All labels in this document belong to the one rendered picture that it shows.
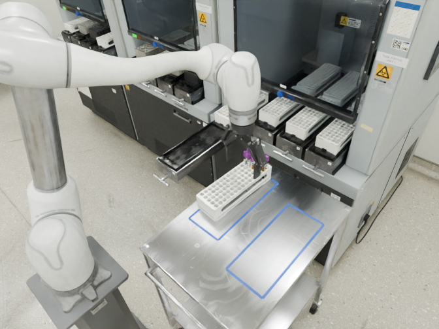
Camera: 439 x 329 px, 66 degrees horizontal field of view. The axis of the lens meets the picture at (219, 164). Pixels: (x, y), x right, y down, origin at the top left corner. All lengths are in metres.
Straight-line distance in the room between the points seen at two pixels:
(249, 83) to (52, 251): 0.74
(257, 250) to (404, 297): 1.17
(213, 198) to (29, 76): 0.68
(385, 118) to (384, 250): 1.08
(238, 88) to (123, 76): 0.32
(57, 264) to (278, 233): 0.69
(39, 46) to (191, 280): 0.73
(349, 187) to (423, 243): 0.98
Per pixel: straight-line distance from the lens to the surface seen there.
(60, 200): 1.21
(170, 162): 1.42
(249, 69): 0.95
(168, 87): 2.01
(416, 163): 2.82
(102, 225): 2.37
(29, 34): 0.84
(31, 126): 1.07
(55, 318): 1.28
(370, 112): 1.37
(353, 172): 1.53
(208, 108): 1.86
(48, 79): 0.81
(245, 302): 1.03
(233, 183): 1.22
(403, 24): 1.22
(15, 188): 2.93
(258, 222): 1.18
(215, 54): 1.07
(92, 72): 0.82
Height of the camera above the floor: 1.76
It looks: 43 degrees down
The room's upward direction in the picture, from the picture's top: 4 degrees counter-clockwise
